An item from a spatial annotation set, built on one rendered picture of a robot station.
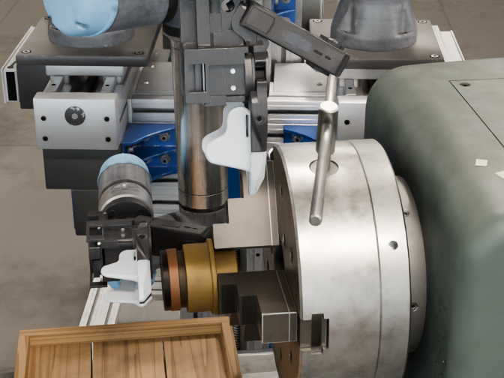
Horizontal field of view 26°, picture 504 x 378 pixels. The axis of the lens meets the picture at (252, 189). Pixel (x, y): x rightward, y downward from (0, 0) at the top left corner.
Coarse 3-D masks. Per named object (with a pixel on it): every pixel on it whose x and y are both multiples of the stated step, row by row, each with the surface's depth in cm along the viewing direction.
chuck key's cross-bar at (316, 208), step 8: (328, 80) 127; (336, 80) 127; (328, 88) 126; (336, 88) 127; (328, 96) 124; (328, 128) 119; (320, 136) 119; (328, 136) 118; (320, 144) 117; (328, 144) 117; (320, 152) 114; (328, 152) 115; (320, 160) 112; (320, 168) 110; (320, 176) 108; (320, 184) 106; (320, 192) 105; (312, 200) 104; (320, 200) 103; (312, 208) 101; (320, 208) 102; (312, 216) 100; (320, 216) 100; (312, 224) 100
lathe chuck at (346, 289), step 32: (288, 160) 126; (352, 160) 127; (288, 192) 123; (352, 192) 123; (288, 224) 125; (320, 224) 120; (352, 224) 121; (288, 256) 126; (320, 256) 119; (352, 256) 120; (320, 288) 119; (352, 288) 120; (352, 320) 120; (288, 352) 131; (320, 352) 122; (352, 352) 122
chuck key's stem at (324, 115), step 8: (320, 104) 120; (328, 104) 120; (336, 104) 120; (320, 112) 120; (328, 112) 119; (336, 112) 120; (320, 120) 120; (328, 120) 120; (336, 120) 121; (320, 128) 121; (336, 128) 121; (328, 160) 124; (328, 168) 125
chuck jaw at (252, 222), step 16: (272, 160) 134; (240, 176) 136; (272, 176) 134; (240, 192) 137; (256, 192) 134; (272, 192) 134; (240, 208) 133; (256, 208) 133; (272, 208) 134; (224, 224) 133; (240, 224) 133; (256, 224) 133; (272, 224) 133; (224, 240) 132; (240, 240) 133; (256, 240) 133; (272, 240) 133
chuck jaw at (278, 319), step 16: (240, 272) 130; (256, 272) 130; (272, 272) 130; (224, 288) 128; (240, 288) 127; (256, 288) 127; (272, 288) 127; (288, 288) 126; (224, 304) 128; (240, 304) 125; (256, 304) 125; (272, 304) 123; (288, 304) 123; (240, 320) 126; (256, 320) 126; (272, 320) 121; (288, 320) 122; (304, 320) 120; (320, 320) 121; (272, 336) 122; (288, 336) 122; (304, 336) 121; (320, 336) 121
